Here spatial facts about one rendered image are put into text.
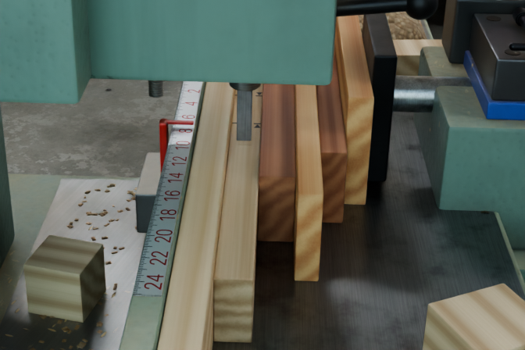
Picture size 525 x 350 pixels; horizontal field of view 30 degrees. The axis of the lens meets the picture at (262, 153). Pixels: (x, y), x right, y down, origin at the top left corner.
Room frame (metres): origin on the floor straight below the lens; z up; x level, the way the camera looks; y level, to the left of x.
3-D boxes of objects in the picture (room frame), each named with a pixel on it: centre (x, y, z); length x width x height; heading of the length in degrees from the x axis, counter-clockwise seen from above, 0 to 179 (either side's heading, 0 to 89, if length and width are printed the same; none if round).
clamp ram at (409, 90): (0.61, -0.11, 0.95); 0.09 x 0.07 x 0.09; 179
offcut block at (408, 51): (0.75, -0.13, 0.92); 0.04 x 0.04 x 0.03; 5
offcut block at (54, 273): (0.57, 0.14, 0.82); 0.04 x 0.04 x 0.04; 76
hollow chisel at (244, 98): (0.54, 0.01, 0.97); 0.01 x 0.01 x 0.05; 89
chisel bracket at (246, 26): (0.54, 0.03, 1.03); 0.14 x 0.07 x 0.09; 89
